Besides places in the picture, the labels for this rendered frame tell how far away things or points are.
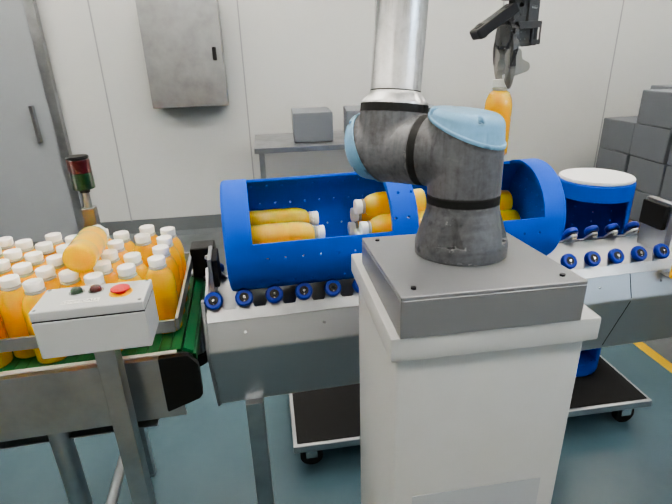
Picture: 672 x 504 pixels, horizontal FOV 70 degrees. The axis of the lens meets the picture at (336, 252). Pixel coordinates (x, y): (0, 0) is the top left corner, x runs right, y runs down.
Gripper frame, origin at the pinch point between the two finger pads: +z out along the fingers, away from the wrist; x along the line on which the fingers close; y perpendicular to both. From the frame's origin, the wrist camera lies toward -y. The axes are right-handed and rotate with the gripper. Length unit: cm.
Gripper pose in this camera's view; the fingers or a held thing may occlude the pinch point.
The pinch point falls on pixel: (501, 82)
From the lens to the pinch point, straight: 135.7
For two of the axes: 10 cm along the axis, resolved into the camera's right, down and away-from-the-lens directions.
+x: -1.8, -3.7, 9.1
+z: 0.4, 9.2, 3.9
